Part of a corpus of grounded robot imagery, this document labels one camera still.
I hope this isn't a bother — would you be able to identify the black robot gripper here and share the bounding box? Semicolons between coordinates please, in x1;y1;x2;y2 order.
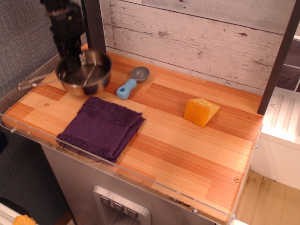
40;0;85;72

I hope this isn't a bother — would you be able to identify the stainless steel pan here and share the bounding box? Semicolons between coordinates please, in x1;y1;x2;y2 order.
17;50;113;97

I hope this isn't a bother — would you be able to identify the blue grey measuring scoop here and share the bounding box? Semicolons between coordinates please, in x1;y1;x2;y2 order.
116;66;150;100

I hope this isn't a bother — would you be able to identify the purple folded towel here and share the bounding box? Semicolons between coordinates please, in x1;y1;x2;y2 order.
57;97;145;163

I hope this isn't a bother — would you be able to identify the clear acrylic table guard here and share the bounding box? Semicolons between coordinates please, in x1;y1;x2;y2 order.
2;109;263;225

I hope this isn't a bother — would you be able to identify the yellow cheese wedge toy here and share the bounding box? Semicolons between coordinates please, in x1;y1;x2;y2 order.
183;98;220;127

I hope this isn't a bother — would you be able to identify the silver dispenser button panel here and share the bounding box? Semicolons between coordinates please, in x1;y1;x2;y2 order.
93;185;151;225

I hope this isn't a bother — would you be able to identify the orange object bottom left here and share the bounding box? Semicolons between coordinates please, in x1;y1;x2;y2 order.
12;215;37;225

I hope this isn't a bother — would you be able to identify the white ridged side unit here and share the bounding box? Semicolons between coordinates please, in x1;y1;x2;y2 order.
250;88;300;189

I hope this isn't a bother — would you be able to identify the dark left support post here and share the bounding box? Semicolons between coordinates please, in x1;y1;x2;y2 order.
81;0;106;53

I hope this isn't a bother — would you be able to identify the dark support post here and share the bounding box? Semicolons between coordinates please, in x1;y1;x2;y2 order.
81;0;106;53
257;0;300;115

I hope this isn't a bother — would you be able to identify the dark right support post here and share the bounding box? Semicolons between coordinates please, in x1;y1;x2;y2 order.
257;0;300;115

